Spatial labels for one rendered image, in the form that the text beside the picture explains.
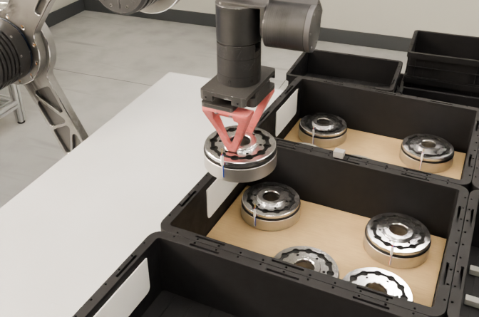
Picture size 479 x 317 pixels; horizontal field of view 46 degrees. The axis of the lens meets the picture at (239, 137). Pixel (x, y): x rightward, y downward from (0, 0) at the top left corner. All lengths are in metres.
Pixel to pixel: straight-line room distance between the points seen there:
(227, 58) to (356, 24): 3.45
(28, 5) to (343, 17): 2.88
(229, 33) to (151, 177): 0.71
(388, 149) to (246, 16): 0.62
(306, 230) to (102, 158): 0.64
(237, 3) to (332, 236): 0.45
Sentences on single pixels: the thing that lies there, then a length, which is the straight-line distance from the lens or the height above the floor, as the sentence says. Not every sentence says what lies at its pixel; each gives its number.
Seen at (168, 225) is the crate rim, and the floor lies 0.93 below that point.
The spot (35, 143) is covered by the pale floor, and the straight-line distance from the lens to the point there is 3.01.
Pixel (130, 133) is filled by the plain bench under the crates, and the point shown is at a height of 0.70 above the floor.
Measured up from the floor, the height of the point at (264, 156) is 1.04.
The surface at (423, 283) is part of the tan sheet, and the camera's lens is 0.92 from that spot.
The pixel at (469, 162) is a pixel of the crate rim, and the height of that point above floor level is 0.92.
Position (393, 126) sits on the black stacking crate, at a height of 0.86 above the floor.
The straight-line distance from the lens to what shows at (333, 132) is 1.20.
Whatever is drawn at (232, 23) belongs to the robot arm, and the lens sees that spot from 0.68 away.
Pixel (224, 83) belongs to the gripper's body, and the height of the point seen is 1.14.
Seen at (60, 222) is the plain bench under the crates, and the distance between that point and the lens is 1.25.
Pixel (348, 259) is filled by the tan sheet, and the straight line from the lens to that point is 0.93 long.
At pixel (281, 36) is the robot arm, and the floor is 1.22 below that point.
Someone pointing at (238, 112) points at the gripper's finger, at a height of 1.11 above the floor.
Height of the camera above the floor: 1.44
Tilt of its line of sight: 30 degrees down
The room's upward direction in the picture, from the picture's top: straight up
